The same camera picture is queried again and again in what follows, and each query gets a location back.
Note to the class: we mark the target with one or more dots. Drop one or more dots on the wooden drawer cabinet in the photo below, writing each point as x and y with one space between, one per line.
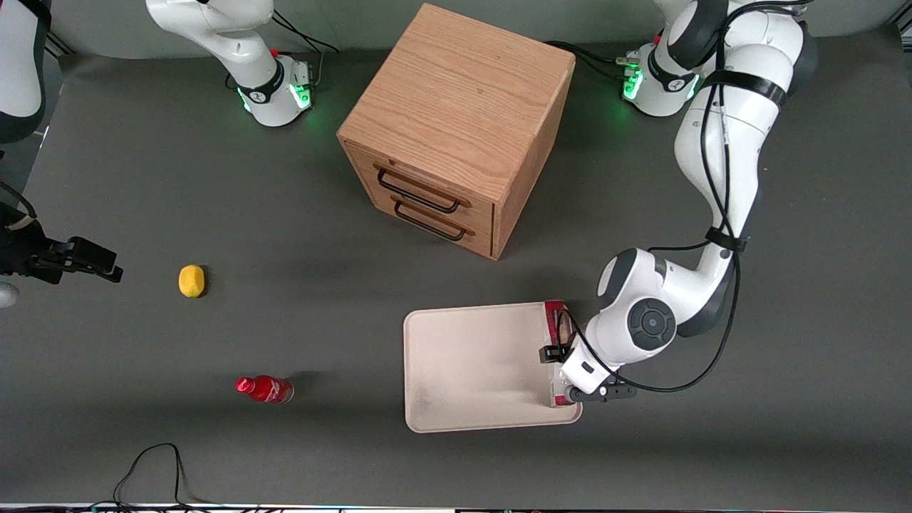
456 92

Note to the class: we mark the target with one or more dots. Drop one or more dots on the red cookie box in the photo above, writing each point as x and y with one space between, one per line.
554 320

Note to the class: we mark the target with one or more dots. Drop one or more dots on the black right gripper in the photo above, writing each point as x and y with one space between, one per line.
21 251

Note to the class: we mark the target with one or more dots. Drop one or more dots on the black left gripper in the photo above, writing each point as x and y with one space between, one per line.
552 353

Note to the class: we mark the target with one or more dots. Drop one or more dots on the wooden drawer front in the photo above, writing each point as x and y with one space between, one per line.
470 241
427 184

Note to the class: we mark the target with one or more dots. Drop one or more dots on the dark grey table mat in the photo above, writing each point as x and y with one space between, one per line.
819 427

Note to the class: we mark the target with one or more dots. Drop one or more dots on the yellow lemon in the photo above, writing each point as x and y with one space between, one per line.
191 281

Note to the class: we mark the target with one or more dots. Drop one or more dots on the red soda bottle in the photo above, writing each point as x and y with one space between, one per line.
267 389

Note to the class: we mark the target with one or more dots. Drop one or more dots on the beige plastic tray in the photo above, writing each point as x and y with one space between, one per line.
470 363

